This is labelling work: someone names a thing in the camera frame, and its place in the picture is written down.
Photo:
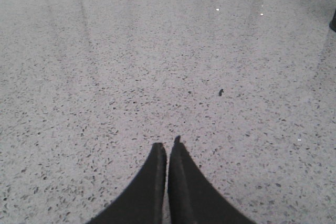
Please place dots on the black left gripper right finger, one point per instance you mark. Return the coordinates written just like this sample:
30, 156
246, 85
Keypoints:
192, 198

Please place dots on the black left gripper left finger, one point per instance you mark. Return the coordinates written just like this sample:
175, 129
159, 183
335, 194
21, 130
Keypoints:
142, 200

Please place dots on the black mesh pen cup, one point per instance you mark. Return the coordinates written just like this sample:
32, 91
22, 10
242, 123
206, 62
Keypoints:
332, 23

